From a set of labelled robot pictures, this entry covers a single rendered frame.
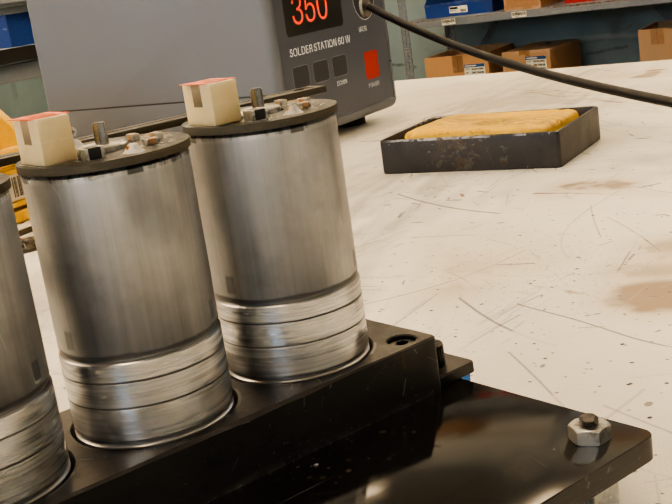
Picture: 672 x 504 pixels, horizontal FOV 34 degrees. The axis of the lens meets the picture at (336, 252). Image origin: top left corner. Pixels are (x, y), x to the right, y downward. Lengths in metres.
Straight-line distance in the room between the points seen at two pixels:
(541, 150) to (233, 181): 0.26
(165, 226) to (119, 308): 0.01
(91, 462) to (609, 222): 0.21
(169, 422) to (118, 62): 0.41
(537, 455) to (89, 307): 0.07
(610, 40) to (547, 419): 4.72
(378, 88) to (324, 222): 0.42
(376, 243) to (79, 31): 0.28
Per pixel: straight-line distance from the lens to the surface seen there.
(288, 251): 0.17
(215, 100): 0.17
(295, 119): 0.16
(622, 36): 4.87
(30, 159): 0.16
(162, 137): 0.16
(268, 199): 0.17
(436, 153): 0.43
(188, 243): 0.16
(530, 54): 4.53
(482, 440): 0.17
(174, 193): 0.15
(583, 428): 0.16
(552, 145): 0.41
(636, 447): 0.16
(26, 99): 5.99
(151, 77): 0.55
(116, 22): 0.56
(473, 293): 0.27
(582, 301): 0.26
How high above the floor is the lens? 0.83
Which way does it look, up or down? 14 degrees down
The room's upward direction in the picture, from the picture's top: 8 degrees counter-clockwise
